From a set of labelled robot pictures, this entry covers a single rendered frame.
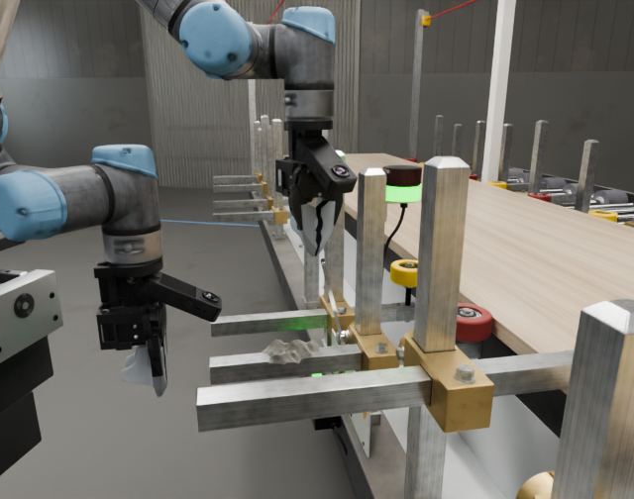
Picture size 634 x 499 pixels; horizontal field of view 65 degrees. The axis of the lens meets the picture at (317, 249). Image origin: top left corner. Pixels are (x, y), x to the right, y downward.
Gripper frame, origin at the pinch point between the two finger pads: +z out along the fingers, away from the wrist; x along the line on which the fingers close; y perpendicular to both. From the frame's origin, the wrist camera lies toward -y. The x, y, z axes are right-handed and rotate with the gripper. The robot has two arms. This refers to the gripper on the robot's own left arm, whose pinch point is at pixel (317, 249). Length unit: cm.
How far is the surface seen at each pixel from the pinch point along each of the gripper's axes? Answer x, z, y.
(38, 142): 4, 36, 866
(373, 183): -5.9, -11.0, -6.7
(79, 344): 24, 100, 205
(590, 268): -60, 11, -11
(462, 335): -16.6, 12.4, -16.4
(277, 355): 10.2, 13.5, -5.7
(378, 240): -6.9, -2.2, -7.0
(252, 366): 13.5, 15.3, -3.6
